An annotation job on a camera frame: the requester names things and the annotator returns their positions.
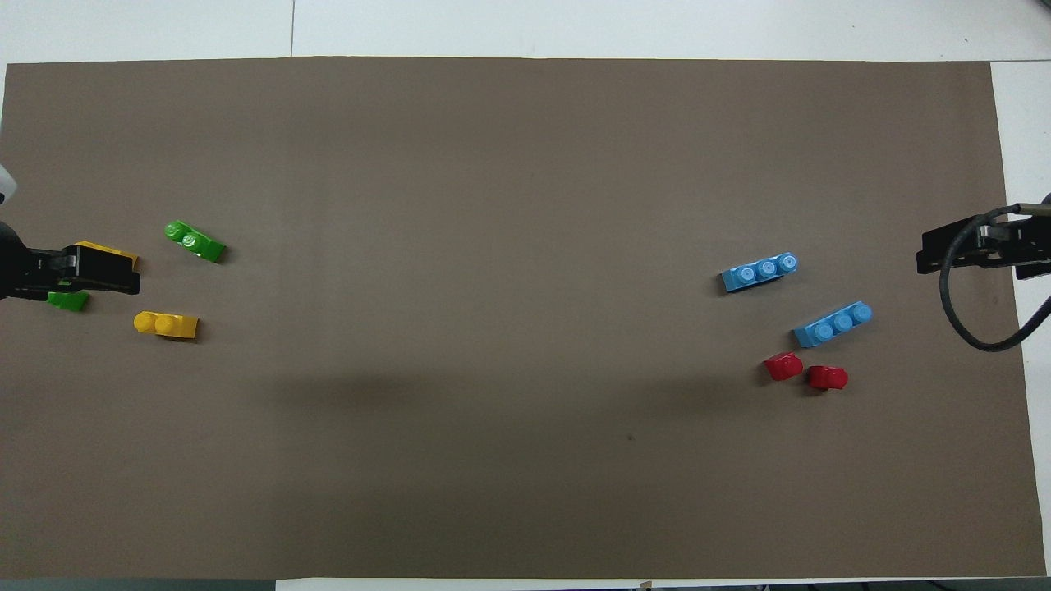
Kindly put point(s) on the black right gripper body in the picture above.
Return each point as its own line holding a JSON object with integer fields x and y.
{"x": 1026, "y": 246}

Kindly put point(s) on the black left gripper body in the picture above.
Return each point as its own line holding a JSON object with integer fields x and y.
{"x": 25, "y": 271}

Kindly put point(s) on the green two-stud toy block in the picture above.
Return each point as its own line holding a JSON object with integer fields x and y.
{"x": 195, "y": 243}
{"x": 70, "y": 303}

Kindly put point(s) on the blue three-stud toy block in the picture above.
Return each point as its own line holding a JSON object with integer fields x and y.
{"x": 831, "y": 326}
{"x": 759, "y": 273}

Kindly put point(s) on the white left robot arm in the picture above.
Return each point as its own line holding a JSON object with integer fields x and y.
{"x": 5, "y": 185}

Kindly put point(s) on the yellow two-stud toy block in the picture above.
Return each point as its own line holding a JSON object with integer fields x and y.
{"x": 103, "y": 246}
{"x": 168, "y": 326}

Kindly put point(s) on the red single-stud toy block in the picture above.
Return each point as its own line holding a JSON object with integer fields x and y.
{"x": 783, "y": 367}
{"x": 828, "y": 377}

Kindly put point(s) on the brown table mat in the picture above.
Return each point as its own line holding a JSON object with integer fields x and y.
{"x": 525, "y": 451}

